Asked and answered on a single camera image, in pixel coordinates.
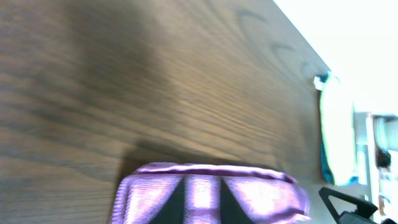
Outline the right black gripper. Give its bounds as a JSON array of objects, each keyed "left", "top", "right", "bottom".
[{"left": 318, "top": 187, "right": 397, "bottom": 224}]

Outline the flat green cloth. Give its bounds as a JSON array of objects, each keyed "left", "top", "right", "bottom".
[{"left": 313, "top": 72, "right": 357, "bottom": 187}]

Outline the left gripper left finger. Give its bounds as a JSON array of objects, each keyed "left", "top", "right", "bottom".
[{"left": 149, "top": 178, "right": 185, "bottom": 224}]

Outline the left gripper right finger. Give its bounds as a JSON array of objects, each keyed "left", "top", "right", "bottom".
[{"left": 220, "top": 180, "right": 254, "bottom": 224}]

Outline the purple microfiber cloth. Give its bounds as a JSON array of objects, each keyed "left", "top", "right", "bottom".
[{"left": 109, "top": 162, "right": 310, "bottom": 224}]

